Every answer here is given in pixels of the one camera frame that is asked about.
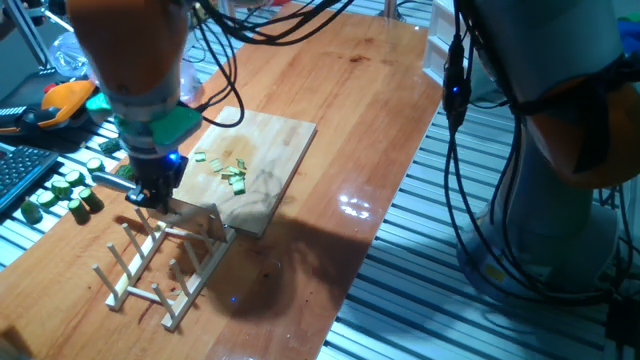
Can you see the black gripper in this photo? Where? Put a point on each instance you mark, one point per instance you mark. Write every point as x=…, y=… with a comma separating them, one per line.
x=160, y=172

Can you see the steel cleaver knife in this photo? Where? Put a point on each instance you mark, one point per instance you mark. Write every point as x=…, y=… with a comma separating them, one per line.
x=200, y=220

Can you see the cucumber piece being chopped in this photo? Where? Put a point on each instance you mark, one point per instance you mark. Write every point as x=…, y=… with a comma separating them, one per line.
x=235, y=176

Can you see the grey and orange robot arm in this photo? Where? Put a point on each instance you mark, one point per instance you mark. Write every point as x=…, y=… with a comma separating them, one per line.
x=550, y=50

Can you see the long bumpy cucumber chunk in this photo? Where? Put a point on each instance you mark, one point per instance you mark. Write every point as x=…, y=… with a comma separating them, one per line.
x=125, y=171

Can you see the upright cucumber stub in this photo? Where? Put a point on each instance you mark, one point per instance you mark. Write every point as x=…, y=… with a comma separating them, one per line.
x=91, y=199
x=79, y=211

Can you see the short cucumber slice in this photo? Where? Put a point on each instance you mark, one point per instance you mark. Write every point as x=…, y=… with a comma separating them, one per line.
x=47, y=199
x=94, y=164
x=74, y=177
x=61, y=188

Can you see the dark bumpy cucumber chunk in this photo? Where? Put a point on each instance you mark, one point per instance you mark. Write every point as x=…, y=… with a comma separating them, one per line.
x=110, y=146

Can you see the dark cucumber end piece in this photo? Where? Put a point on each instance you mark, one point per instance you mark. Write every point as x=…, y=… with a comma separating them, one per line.
x=31, y=212

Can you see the wooden dish rack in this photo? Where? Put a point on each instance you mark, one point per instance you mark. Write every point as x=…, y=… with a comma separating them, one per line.
x=140, y=260

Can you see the black orange teach pendant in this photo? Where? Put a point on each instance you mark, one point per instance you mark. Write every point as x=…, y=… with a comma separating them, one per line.
x=65, y=100

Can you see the black computer keyboard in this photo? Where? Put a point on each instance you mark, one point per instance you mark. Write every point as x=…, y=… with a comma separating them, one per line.
x=20, y=170

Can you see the light bamboo cutting board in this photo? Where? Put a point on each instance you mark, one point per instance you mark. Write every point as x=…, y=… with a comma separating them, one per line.
x=280, y=135

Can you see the clear plastic bag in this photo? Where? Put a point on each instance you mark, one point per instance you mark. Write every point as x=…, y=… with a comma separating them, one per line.
x=65, y=55

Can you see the large reddish wooden board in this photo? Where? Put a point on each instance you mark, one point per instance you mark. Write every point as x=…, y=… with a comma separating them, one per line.
x=325, y=100

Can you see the white box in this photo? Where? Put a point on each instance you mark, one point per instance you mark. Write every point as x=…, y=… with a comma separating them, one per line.
x=434, y=45

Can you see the grey metal frame bar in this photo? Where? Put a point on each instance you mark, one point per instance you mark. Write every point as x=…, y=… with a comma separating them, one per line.
x=25, y=30

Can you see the tan frame post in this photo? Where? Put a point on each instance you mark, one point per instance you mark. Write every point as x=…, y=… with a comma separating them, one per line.
x=391, y=7

